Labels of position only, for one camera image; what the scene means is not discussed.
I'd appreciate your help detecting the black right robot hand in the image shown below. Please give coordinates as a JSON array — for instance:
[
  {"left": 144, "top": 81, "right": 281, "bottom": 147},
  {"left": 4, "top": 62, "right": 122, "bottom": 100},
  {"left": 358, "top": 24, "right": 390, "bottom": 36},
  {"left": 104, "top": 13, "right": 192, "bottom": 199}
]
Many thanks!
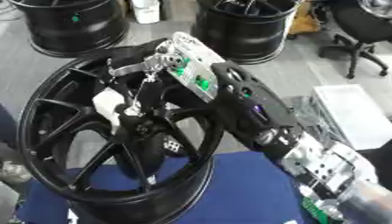
[{"left": 92, "top": 38, "right": 178, "bottom": 138}]

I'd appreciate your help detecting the black wheel rim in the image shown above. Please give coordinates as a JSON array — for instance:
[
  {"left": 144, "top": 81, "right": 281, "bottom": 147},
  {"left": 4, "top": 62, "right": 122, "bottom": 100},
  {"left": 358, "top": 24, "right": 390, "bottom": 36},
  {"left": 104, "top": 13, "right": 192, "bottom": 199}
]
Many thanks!
[
  {"left": 190, "top": 0, "right": 304, "bottom": 66},
  {"left": 6, "top": 0, "right": 132, "bottom": 59}
]

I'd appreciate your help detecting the black spoked wheel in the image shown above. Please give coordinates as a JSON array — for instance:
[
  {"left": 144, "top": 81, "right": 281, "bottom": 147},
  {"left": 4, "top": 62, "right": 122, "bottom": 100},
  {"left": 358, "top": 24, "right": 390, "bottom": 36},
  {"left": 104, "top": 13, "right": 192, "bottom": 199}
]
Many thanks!
[{"left": 17, "top": 43, "right": 227, "bottom": 224}]

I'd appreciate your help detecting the silver wheel rim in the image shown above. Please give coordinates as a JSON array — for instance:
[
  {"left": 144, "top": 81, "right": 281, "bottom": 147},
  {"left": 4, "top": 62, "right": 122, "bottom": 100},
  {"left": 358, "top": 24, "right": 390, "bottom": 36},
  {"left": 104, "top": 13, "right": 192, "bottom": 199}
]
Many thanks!
[{"left": 356, "top": 0, "right": 392, "bottom": 19}]

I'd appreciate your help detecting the black white patterned object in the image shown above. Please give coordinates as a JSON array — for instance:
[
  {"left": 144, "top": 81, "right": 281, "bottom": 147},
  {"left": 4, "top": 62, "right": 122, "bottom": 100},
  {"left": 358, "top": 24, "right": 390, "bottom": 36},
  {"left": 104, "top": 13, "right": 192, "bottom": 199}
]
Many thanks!
[{"left": 162, "top": 137, "right": 186, "bottom": 153}]

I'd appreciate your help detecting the white container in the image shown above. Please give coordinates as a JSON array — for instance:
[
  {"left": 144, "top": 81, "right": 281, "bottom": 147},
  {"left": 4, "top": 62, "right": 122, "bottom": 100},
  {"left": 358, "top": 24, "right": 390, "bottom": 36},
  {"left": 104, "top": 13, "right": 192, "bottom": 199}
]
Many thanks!
[{"left": 129, "top": 0, "right": 163, "bottom": 25}]

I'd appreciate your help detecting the grey crumpled object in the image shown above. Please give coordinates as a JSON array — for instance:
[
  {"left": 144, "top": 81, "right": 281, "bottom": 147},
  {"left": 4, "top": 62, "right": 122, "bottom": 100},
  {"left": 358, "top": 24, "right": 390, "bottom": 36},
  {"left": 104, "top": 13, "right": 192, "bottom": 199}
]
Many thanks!
[{"left": 0, "top": 160, "right": 34, "bottom": 184}]

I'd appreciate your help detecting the tan bag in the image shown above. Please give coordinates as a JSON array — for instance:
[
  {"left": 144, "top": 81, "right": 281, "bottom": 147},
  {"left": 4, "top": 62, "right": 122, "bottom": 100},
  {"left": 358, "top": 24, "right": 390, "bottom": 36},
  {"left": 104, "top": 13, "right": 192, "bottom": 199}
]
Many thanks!
[{"left": 286, "top": 1, "right": 324, "bottom": 37}]

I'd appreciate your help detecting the white plastic crate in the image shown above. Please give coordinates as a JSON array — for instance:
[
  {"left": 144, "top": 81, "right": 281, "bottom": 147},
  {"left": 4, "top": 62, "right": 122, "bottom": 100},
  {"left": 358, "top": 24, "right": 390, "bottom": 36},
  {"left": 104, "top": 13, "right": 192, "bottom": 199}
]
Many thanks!
[{"left": 309, "top": 84, "right": 392, "bottom": 151}]

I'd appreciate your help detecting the black office chair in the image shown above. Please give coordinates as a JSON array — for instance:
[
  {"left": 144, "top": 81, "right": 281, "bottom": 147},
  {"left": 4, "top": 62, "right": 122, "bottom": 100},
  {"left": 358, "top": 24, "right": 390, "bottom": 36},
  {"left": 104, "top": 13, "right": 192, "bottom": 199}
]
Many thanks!
[{"left": 317, "top": 0, "right": 392, "bottom": 81}]

